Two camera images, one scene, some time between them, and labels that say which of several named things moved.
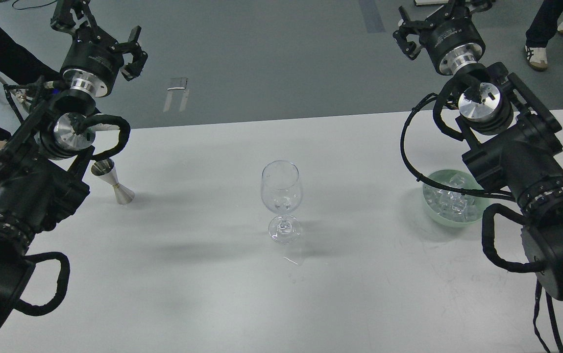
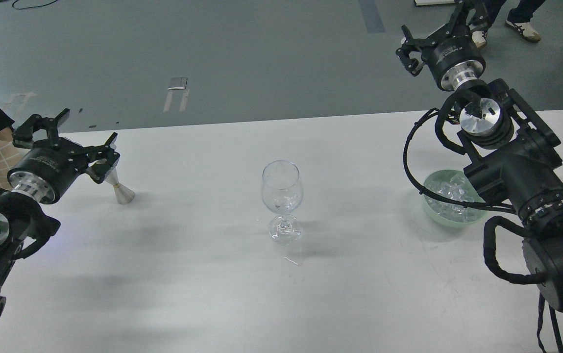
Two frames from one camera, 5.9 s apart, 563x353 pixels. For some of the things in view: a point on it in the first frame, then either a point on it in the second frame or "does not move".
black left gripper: (93, 61) -> (52, 167)
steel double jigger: (106, 169) does not move
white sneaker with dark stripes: (537, 57) -> (526, 29)
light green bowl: (451, 208) does not move
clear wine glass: (281, 188) does not move
